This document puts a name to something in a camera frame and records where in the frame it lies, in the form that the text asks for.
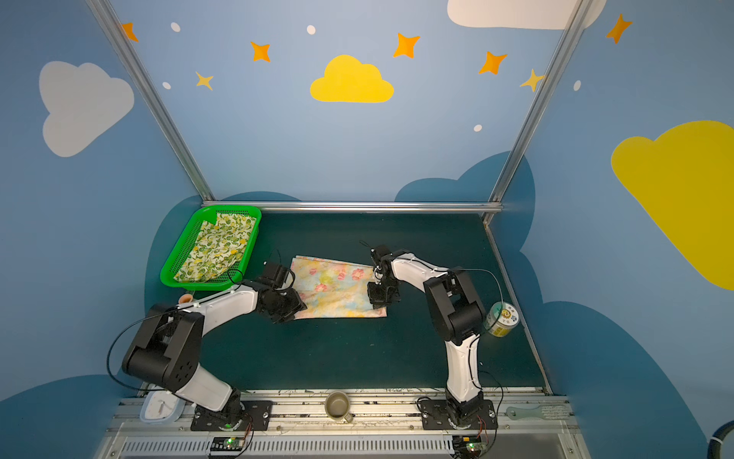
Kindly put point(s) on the lemon print skirt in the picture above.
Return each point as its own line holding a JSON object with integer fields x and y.
{"x": 218, "y": 244}

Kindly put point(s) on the tape roll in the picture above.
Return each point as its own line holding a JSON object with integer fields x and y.
{"x": 501, "y": 319}

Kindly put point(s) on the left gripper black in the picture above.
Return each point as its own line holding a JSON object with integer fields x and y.
{"x": 287, "y": 304}

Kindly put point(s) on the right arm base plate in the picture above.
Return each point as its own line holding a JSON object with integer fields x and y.
{"x": 438, "y": 414}

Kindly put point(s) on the pastel floral skirt pink flowers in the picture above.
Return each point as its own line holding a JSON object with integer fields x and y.
{"x": 333, "y": 289}

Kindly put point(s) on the green plastic basket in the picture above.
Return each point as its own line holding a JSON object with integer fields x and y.
{"x": 222, "y": 283}

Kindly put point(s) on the left green circuit board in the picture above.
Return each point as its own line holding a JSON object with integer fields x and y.
{"x": 227, "y": 447}

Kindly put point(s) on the green circuit board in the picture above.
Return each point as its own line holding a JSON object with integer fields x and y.
{"x": 465, "y": 447}
{"x": 227, "y": 447}

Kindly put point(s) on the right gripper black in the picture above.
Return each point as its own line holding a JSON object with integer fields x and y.
{"x": 378, "y": 293}

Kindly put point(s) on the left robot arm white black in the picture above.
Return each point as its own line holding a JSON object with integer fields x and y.
{"x": 166, "y": 350}

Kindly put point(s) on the aluminium frame back rail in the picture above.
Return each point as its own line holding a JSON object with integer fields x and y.
{"x": 364, "y": 207}

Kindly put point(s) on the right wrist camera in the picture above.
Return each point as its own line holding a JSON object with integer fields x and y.
{"x": 379, "y": 254}

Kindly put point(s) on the olive ceramic mug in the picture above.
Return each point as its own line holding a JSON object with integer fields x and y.
{"x": 337, "y": 407}

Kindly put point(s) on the right green circuit board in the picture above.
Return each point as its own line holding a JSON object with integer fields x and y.
{"x": 465, "y": 447}

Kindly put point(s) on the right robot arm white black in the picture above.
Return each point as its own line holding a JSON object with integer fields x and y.
{"x": 456, "y": 311}

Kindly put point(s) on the white square clock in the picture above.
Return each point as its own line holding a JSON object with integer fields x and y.
{"x": 161, "y": 408}

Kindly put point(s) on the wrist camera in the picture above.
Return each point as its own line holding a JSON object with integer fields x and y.
{"x": 274, "y": 275}
{"x": 379, "y": 254}

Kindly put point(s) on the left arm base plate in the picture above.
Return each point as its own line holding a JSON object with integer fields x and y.
{"x": 254, "y": 415}

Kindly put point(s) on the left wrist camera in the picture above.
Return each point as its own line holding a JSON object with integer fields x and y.
{"x": 274, "y": 275}

